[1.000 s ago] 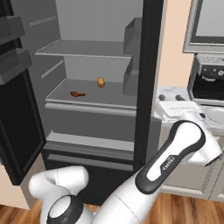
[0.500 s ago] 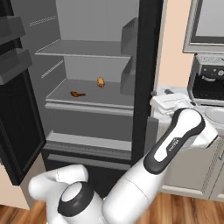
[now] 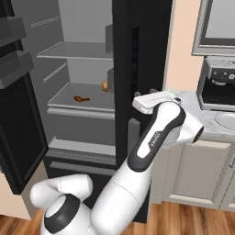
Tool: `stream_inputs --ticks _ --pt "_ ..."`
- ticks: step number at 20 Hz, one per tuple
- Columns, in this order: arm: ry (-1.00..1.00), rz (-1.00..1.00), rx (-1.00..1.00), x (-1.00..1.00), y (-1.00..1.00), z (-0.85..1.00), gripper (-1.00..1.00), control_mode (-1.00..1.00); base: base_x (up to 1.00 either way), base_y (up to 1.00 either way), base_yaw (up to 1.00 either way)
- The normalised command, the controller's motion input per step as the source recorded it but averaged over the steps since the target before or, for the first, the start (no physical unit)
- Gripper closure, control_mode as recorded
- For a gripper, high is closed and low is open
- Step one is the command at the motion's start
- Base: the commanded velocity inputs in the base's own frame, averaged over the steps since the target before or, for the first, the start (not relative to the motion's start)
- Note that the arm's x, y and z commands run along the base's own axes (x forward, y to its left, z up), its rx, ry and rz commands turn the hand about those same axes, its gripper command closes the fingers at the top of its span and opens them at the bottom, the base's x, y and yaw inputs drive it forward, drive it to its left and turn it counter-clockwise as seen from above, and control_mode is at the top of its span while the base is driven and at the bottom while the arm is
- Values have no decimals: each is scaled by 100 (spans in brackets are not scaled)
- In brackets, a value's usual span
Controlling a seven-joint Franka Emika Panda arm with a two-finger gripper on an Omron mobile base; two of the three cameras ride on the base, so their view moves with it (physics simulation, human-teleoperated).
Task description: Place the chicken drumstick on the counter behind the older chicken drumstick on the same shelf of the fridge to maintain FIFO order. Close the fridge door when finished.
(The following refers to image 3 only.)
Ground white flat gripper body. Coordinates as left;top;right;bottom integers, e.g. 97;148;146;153
131;90;177;115

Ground grey wall cupboard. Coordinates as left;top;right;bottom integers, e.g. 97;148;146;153
191;0;235;57

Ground beige cupboard door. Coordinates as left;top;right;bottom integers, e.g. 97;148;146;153
162;140;233;210
219;164;235;213

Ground grey fridge door bin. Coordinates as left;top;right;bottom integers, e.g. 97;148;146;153
0;16;28;48
0;50;35;90

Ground black open fridge door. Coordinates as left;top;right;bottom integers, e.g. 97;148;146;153
0;0;50;196

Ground white plate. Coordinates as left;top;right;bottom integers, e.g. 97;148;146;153
214;112;235;131

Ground silver coffee machine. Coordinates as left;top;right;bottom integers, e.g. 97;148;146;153
196;56;235;112

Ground brown chicken drumstick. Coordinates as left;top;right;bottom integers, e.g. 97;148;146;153
73;95;91;103

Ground grey fridge shelf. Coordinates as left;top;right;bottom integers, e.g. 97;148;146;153
47;82;116;114
36;40;115;62

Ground grey fridge drawer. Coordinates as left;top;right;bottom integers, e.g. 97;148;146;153
45;136;118;166

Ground black fridge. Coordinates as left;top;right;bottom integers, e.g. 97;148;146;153
10;0;174;224

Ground grey inner fridge bin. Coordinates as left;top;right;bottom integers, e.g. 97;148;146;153
105;24;115;53
106;68;115;93

